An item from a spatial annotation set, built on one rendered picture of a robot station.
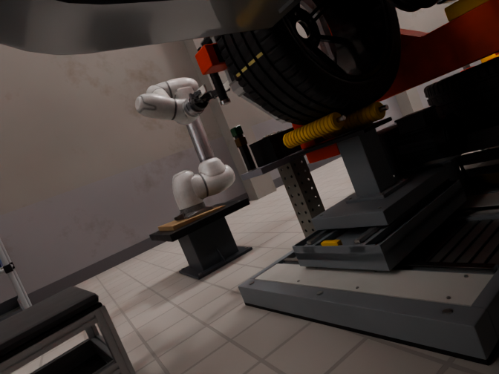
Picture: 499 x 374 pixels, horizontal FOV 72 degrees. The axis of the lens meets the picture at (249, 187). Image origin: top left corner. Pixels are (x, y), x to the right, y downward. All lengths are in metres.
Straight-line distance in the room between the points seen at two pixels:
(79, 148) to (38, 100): 0.60
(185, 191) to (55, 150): 2.23
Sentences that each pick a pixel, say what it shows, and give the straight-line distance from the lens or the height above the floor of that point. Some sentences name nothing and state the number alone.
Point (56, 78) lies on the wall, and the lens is 4.28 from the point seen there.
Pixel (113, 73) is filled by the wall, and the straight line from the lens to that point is 4.36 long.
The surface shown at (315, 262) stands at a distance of 1.18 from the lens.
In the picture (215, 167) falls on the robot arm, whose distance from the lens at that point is 2.12.
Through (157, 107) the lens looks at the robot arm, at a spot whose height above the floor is 0.87.
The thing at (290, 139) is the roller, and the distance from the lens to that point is 1.25.
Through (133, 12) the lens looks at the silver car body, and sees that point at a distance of 0.53.
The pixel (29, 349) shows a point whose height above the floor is 0.30.
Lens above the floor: 0.50
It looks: 4 degrees down
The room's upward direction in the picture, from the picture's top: 22 degrees counter-clockwise
